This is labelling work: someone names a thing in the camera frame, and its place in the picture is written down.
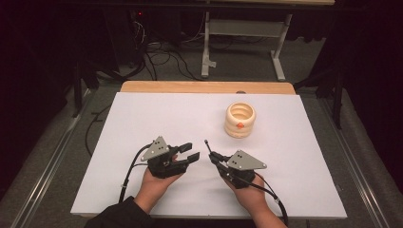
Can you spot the person's left hand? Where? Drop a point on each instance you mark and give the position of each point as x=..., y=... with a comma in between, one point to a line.
x=155, y=186

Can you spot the cream ribbed pen holder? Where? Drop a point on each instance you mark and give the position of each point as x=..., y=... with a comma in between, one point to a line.
x=239, y=129

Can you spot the black metal stand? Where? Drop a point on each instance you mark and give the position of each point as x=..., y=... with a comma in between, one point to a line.
x=77, y=91
x=338, y=95

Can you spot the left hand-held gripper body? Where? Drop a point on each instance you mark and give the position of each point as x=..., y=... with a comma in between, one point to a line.
x=157, y=148

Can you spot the black pen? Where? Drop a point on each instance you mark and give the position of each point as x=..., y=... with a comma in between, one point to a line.
x=208, y=147

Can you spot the person's right hand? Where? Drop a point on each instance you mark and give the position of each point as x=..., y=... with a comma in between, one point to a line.
x=250, y=196

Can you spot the white board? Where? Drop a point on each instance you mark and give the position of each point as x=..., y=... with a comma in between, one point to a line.
x=177, y=120

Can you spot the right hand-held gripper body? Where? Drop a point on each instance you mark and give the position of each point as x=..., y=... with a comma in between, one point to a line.
x=245, y=162

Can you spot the wooden table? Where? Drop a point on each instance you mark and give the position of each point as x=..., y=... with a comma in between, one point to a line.
x=206, y=87

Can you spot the metal floor rail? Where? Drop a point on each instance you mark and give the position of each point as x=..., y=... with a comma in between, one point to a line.
x=358, y=171
x=47, y=167

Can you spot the white metal desk frame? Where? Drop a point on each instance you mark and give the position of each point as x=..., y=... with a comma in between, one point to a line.
x=244, y=28

